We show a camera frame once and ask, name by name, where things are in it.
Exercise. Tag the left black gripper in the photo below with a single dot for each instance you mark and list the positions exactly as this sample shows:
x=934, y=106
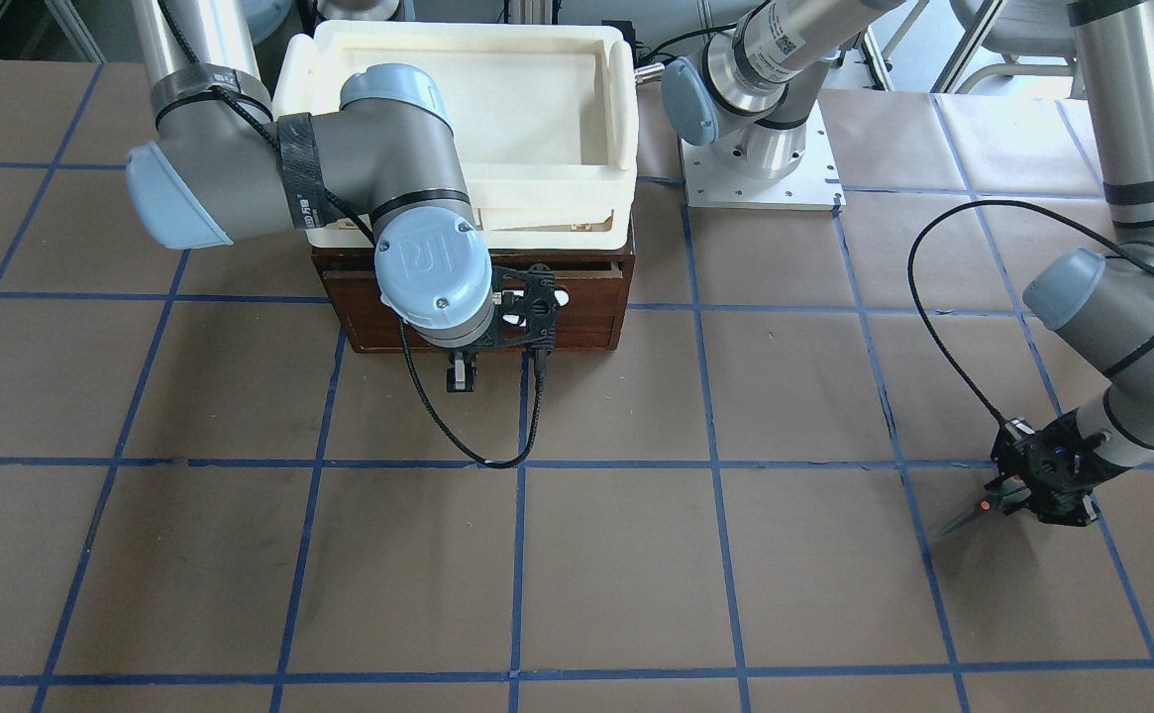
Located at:
x=1018, y=464

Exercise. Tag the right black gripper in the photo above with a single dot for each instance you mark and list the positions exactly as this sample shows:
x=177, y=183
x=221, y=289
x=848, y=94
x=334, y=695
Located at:
x=462, y=362

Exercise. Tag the grey orange scissors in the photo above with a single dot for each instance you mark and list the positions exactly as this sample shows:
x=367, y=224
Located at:
x=982, y=507

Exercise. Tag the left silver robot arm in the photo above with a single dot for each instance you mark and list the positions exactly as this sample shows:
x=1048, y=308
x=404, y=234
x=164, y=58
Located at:
x=763, y=77

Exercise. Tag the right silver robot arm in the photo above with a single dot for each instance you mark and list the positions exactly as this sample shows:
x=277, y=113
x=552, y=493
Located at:
x=224, y=167

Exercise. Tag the dark wooden cabinet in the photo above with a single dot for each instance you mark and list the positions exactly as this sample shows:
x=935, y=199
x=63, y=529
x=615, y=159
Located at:
x=588, y=334

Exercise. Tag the white plastic tray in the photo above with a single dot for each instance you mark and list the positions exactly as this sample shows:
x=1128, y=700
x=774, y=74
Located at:
x=545, y=118

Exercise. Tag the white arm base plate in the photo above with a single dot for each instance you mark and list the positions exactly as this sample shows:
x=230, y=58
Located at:
x=761, y=168

